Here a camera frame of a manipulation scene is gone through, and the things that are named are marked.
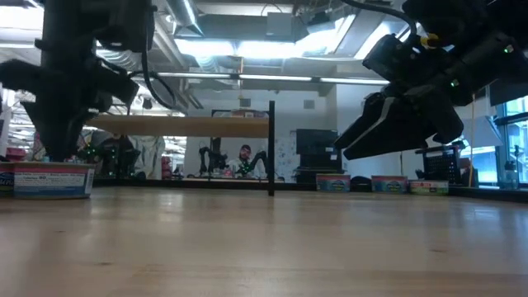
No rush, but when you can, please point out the ceiling light tube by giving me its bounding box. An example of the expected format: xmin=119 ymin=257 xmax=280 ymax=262
xmin=157 ymin=72 xmax=233 ymax=80
xmin=238 ymin=73 xmax=314 ymax=83
xmin=318 ymin=76 xmax=392 ymax=87

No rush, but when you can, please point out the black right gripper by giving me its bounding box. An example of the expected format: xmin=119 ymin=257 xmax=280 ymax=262
xmin=333 ymin=34 xmax=488 ymax=161

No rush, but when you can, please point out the black metal shelf side frame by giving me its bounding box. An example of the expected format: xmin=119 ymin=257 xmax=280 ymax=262
xmin=267 ymin=100 xmax=276 ymax=197

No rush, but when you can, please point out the person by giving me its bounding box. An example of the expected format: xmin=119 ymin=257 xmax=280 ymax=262
xmin=228 ymin=144 xmax=269 ymax=179

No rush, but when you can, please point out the grey ventilation unit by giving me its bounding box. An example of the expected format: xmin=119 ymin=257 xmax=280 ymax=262
xmin=197 ymin=12 xmax=299 ymax=43

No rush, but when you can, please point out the black metal table frame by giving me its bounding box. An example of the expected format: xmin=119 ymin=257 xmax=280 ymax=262
xmin=92 ymin=176 xmax=528 ymax=204

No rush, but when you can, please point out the yellow tag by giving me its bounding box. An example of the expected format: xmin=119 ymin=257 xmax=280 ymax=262
xmin=419 ymin=33 xmax=441 ymax=50

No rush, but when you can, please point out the large ceiling light panel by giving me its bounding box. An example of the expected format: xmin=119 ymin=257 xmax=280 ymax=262
xmin=175 ymin=37 xmax=343 ymax=59

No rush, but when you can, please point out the black equipment cabinet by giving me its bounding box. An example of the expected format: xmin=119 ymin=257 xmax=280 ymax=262
xmin=295 ymin=128 xmax=345 ymax=185

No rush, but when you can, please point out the clear bottle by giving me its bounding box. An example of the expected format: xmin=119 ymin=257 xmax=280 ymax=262
xmin=505 ymin=159 xmax=520 ymax=190

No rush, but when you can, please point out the white cloth cover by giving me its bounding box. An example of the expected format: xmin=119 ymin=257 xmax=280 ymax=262
xmin=130 ymin=134 xmax=167 ymax=181

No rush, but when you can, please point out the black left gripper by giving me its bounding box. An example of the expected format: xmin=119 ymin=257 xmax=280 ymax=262
xmin=0 ymin=37 xmax=140 ymax=163

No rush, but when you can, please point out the black mesh crate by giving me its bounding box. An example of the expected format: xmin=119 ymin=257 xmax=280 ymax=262
xmin=414 ymin=144 xmax=464 ymax=186

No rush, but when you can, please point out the green label tuna can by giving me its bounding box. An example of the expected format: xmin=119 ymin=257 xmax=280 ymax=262
xmin=408 ymin=179 xmax=450 ymax=196

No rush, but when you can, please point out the wooden shelf board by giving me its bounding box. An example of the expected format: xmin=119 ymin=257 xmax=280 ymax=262
xmin=84 ymin=115 xmax=270 ymax=139

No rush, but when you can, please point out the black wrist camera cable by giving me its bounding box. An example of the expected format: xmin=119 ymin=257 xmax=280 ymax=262
xmin=139 ymin=22 xmax=178 ymax=111
xmin=340 ymin=0 xmax=417 ymax=36

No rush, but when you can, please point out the white dotted panel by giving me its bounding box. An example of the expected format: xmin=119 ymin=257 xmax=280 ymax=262
xmin=275 ymin=137 xmax=298 ymax=183

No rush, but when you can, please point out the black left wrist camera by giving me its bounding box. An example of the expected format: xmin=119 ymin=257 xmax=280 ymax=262
xmin=95 ymin=0 xmax=157 ymax=54

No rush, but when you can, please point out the white angled panel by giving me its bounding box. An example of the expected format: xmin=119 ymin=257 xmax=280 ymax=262
xmin=461 ymin=115 xmax=505 ymax=149

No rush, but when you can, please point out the black dome-shaped cap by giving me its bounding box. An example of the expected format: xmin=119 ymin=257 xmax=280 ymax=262
xmin=350 ymin=176 xmax=373 ymax=193

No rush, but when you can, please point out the silver air duct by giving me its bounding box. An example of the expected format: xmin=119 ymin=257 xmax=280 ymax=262
xmin=164 ymin=0 xmax=205 ymax=39

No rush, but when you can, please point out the yellow hanging cable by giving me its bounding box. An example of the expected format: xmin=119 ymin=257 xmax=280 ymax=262
xmin=469 ymin=92 xmax=476 ymax=187

